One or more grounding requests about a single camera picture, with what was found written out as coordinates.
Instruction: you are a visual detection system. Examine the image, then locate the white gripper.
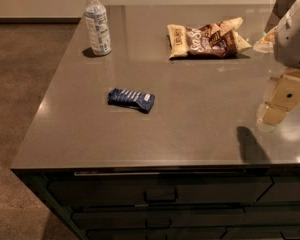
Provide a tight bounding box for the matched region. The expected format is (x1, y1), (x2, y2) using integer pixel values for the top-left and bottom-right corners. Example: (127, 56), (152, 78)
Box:
(260, 0), (300, 126)

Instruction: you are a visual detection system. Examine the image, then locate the brown chip bag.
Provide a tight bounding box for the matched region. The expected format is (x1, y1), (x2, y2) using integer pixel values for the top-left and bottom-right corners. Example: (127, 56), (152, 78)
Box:
(167, 17), (251, 59)

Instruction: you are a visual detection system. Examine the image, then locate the clear plastic water bottle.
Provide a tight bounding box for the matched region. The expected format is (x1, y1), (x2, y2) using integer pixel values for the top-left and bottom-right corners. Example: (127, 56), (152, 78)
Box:
(84, 0), (111, 56)

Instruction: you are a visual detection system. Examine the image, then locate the pale snack packet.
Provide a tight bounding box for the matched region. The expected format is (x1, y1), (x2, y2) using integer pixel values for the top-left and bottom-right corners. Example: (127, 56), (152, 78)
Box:
(253, 27), (277, 53)

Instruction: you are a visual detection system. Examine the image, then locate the dark box with snacks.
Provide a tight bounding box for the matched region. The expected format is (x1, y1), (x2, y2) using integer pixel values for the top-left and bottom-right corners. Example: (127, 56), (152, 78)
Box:
(264, 0), (296, 33)

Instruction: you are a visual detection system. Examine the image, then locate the dark drawer cabinet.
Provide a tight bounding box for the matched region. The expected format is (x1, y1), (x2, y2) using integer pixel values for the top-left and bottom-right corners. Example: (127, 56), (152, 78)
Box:
(15, 169), (300, 240)

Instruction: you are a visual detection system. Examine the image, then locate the blue snack bar wrapper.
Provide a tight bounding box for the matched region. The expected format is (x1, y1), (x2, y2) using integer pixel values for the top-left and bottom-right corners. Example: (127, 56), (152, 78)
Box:
(107, 88), (155, 114)

